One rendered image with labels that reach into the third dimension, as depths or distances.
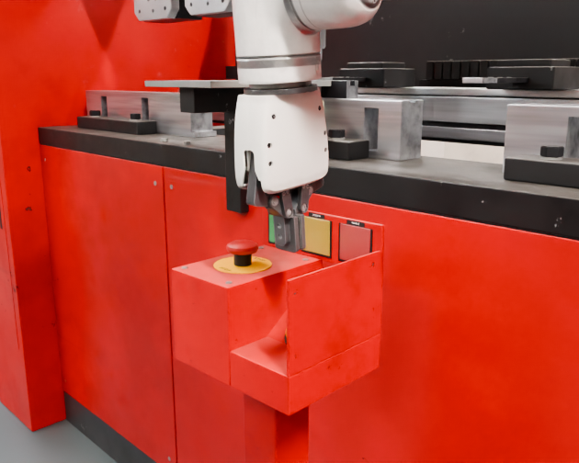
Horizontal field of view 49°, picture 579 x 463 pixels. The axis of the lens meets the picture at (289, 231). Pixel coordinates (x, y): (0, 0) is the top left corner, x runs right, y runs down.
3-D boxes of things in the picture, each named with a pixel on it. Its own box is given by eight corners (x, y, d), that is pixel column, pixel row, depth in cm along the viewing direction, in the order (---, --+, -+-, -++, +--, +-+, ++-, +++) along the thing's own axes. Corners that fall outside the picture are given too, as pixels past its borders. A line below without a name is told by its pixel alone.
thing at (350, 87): (267, 95, 122) (267, 80, 121) (278, 95, 124) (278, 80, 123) (346, 98, 108) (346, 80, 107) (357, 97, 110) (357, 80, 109)
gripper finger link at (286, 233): (276, 187, 68) (279, 246, 70) (254, 194, 66) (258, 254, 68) (297, 191, 66) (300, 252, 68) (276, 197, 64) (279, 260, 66)
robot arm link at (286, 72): (281, 53, 69) (282, 82, 70) (219, 59, 63) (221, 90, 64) (340, 51, 63) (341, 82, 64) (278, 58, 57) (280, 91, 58)
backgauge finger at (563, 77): (437, 90, 101) (439, 58, 99) (515, 88, 118) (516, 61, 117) (508, 91, 92) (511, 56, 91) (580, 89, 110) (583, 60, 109)
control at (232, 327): (175, 359, 79) (168, 220, 75) (266, 324, 91) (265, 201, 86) (289, 416, 66) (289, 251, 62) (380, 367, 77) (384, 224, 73)
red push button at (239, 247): (220, 269, 78) (219, 242, 77) (244, 263, 81) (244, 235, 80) (241, 276, 75) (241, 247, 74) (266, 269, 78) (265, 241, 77)
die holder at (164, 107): (87, 125, 174) (85, 90, 171) (107, 124, 178) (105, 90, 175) (195, 138, 139) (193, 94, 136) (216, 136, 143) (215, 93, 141)
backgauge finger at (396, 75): (288, 87, 124) (288, 62, 123) (370, 86, 142) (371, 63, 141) (333, 88, 116) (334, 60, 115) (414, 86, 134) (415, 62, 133)
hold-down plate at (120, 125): (77, 128, 166) (76, 116, 166) (96, 126, 170) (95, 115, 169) (137, 135, 145) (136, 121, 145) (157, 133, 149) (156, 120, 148)
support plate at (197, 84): (144, 86, 104) (144, 80, 104) (262, 84, 122) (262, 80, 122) (210, 87, 92) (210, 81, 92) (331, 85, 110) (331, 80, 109)
